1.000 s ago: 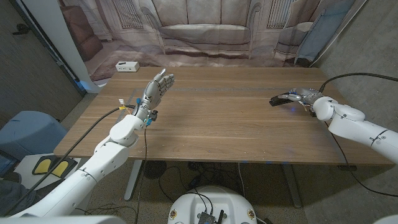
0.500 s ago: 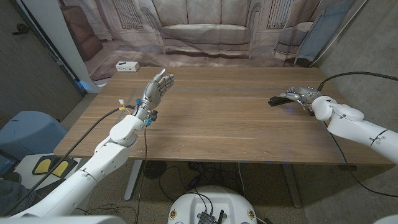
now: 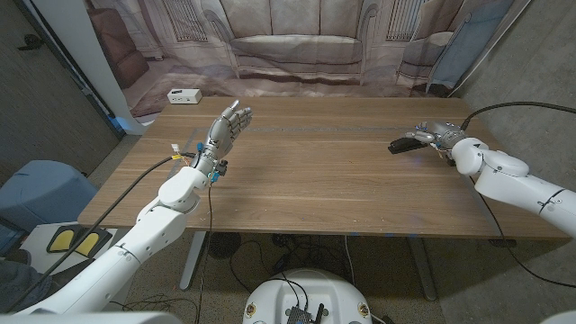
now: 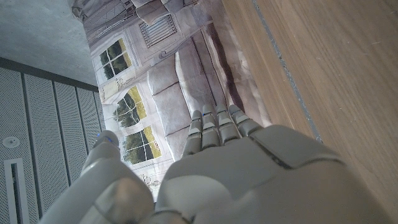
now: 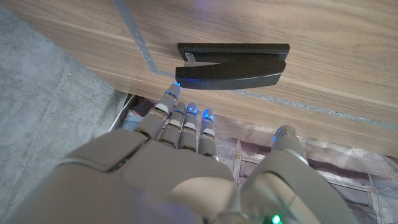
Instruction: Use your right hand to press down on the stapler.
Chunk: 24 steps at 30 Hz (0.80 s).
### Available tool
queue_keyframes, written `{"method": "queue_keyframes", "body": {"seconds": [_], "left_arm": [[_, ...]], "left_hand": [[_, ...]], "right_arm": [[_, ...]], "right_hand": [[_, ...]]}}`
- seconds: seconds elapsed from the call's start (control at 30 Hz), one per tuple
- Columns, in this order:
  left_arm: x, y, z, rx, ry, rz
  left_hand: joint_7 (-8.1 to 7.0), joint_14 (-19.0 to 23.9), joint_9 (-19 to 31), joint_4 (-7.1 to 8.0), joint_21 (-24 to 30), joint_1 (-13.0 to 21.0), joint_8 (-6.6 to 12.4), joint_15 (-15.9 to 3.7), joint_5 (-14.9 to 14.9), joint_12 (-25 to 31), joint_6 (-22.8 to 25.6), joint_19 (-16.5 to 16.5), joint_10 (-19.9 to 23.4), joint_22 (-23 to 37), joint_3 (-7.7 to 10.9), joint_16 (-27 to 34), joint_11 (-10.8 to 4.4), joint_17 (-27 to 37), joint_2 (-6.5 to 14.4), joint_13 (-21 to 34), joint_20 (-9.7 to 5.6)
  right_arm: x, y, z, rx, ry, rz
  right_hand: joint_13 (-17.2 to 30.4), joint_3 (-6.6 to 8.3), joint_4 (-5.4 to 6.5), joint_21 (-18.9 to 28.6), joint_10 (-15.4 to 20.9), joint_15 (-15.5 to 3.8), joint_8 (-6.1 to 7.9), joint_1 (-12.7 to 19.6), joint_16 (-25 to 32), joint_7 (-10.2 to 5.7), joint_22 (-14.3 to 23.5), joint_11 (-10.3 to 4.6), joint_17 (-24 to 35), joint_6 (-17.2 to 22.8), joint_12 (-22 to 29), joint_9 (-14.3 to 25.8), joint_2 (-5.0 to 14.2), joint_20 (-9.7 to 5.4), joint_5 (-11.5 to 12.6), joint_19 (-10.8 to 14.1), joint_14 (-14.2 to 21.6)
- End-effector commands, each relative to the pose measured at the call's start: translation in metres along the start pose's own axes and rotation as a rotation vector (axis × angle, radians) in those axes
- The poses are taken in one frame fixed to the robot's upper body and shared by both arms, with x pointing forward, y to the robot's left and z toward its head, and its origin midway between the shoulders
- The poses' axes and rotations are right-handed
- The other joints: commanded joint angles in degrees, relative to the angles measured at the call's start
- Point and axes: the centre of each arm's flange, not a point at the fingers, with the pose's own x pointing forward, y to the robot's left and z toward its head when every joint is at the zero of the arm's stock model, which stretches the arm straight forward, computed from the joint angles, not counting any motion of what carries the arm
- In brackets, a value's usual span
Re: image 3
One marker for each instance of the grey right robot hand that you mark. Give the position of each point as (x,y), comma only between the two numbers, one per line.
(443,132)

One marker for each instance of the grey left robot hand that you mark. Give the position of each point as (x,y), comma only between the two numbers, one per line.
(221,135)

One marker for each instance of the black stapler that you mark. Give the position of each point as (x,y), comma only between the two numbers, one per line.
(402,145)

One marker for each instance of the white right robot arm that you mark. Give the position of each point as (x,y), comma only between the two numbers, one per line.
(508,177)

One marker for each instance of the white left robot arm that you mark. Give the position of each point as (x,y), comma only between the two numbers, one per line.
(135,243)

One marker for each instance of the white power box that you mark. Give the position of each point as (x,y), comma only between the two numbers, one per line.
(183,96)

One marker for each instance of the round black floor fan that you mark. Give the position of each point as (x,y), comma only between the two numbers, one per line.
(223,245)

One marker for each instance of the printed living room backdrop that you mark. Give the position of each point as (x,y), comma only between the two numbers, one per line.
(297,45)

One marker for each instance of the white table leg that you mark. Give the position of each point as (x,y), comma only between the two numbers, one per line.
(423,270)
(193,258)

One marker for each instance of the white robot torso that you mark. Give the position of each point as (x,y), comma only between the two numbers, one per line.
(315,288)

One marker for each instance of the blue-grey upholstered seat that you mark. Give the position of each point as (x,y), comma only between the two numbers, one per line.
(42,191)

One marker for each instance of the black yellow foot pedal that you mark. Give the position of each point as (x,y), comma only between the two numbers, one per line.
(63,239)

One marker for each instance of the black electronics module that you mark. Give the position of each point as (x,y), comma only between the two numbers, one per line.
(300,316)

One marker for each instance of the white floor platform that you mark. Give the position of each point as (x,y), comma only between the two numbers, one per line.
(38,238)

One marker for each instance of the person in blue jeans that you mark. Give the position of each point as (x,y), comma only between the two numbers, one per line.
(18,281)

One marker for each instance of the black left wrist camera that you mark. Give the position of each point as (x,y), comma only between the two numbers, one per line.
(220,168)

